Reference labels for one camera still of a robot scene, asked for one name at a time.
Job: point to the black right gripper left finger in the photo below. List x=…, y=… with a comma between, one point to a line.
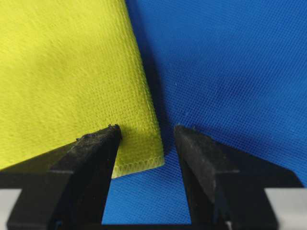
x=62, y=189

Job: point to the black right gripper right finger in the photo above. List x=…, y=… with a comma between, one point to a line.
x=229, y=189

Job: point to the yellow-green square towel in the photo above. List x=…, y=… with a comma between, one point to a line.
x=68, y=68

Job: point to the blue table cloth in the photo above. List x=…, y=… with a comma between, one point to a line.
x=233, y=69

